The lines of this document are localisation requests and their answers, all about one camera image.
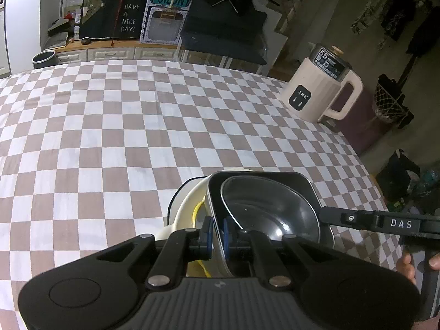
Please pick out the checkered tablecloth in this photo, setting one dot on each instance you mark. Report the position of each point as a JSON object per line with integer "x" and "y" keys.
{"x": 103, "y": 137}

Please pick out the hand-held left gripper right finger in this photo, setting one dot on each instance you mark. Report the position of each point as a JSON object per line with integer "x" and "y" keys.
{"x": 227, "y": 239}

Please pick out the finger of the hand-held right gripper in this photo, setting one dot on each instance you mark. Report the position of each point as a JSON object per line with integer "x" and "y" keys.
{"x": 347, "y": 218}

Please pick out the floral bowl with yellow rim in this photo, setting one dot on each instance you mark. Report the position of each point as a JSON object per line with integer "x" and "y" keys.
{"x": 196, "y": 215}

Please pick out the person's right hand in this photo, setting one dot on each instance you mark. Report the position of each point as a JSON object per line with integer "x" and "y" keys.
{"x": 405, "y": 268}

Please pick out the white framed poster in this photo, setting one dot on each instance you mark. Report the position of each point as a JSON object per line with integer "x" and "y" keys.
{"x": 165, "y": 20}

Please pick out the net basket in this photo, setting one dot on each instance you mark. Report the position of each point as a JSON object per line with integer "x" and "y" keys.
{"x": 392, "y": 103}

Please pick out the wooden counter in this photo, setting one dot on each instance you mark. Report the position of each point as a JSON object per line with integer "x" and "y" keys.
{"x": 110, "y": 51}

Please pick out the black hanging banner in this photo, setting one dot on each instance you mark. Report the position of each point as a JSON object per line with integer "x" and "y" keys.
{"x": 113, "y": 17}

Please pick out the hanging dark clothes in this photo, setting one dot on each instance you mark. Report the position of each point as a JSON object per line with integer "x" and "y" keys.
{"x": 398, "y": 13}

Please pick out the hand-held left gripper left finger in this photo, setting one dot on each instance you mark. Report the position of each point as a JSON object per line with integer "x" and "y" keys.
{"x": 206, "y": 239}

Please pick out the dark round bin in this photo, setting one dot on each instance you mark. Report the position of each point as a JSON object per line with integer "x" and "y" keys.
{"x": 44, "y": 58}

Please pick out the rectangular steel container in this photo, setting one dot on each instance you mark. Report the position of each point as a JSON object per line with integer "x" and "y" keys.
{"x": 213, "y": 192}

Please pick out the cream electric kettle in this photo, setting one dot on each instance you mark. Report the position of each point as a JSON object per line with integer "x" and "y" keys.
{"x": 316, "y": 89}

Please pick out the dark bag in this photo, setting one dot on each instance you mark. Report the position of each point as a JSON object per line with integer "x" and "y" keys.
{"x": 402, "y": 175}

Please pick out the round steel bowl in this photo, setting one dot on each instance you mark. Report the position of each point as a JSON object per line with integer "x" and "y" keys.
{"x": 268, "y": 209}

